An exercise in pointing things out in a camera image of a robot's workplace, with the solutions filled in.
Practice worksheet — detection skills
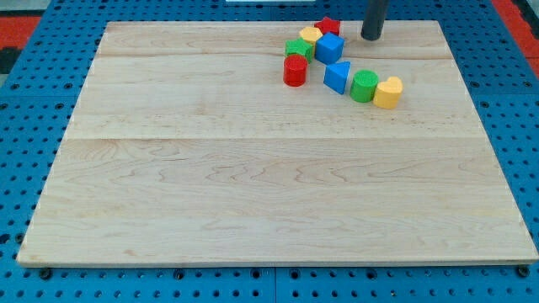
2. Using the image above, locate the blue cube block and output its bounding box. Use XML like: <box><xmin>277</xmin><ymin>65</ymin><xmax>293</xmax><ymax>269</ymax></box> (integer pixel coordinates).
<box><xmin>315</xmin><ymin>33</ymin><xmax>344</xmax><ymax>65</ymax></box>

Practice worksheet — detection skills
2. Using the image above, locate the yellow hexagon block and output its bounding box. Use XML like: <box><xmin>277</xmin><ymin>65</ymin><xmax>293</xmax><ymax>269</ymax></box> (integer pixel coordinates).
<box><xmin>299</xmin><ymin>27</ymin><xmax>323</xmax><ymax>47</ymax></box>

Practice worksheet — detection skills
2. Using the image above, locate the green cylinder block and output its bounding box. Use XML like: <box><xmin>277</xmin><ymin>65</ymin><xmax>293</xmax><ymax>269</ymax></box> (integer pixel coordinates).
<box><xmin>350</xmin><ymin>70</ymin><xmax>379</xmax><ymax>103</ymax></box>

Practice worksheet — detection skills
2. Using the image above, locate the red cylinder block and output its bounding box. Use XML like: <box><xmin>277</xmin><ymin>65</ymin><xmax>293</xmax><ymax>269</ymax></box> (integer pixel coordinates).
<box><xmin>283</xmin><ymin>54</ymin><xmax>308</xmax><ymax>87</ymax></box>

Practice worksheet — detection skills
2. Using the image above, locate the yellow heart block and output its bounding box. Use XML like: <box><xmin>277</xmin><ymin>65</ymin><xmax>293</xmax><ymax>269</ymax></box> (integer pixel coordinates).
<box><xmin>372</xmin><ymin>76</ymin><xmax>403</xmax><ymax>109</ymax></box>

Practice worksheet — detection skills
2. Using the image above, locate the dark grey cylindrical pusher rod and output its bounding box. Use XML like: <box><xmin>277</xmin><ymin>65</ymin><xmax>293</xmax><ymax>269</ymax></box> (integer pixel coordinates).
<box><xmin>360</xmin><ymin>0</ymin><xmax>389</xmax><ymax>41</ymax></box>

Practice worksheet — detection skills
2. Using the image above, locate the light wooden board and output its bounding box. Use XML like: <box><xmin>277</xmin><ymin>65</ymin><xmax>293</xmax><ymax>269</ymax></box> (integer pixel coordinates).
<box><xmin>17</xmin><ymin>20</ymin><xmax>538</xmax><ymax>268</ymax></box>

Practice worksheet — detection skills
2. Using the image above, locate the red star block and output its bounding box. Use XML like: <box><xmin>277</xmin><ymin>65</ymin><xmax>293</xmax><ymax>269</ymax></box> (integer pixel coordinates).
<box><xmin>314</xmin><ymin>16</ymin><xmax>341</xmax><ymax>36</ymax></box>

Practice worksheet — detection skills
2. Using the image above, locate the green star block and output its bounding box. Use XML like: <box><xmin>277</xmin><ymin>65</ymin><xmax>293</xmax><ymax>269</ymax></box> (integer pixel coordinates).
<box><xmin>285</xmin><ymin>38</ymin><xmax>314</xmax><ymax>63</ymax></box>

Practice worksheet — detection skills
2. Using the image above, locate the blue triangle block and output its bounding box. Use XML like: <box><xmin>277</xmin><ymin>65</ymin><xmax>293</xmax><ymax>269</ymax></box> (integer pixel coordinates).
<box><xmin>323</xmin><ymin>61</ymin><xmax>350</xmax><ymax>94</ymax></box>

